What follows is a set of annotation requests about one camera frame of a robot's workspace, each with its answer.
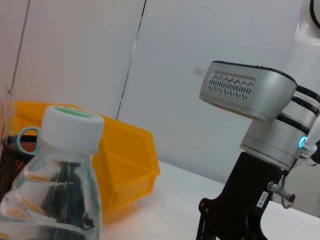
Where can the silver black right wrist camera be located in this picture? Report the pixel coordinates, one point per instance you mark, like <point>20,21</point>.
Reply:
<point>250,90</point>

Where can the black mesh pen holder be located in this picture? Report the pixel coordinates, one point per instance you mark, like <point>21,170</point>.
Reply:
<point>12,162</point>

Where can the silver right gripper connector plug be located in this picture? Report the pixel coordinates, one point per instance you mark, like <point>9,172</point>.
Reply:
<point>281,191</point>

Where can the yellow plastic bin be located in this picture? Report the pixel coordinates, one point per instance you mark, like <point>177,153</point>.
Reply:
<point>130,160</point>

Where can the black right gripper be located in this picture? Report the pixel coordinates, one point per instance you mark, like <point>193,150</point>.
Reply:
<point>245,200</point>

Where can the white humanoid robot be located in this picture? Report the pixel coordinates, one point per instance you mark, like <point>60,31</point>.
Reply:
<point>312,155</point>

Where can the clear green-label water bottle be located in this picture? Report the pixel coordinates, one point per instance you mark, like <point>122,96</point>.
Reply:
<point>55,180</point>

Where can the clear plastic ruler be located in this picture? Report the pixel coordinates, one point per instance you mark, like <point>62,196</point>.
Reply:
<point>10,112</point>

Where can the blue teal scissors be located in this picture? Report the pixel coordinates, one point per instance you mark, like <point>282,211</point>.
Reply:
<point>25,142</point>

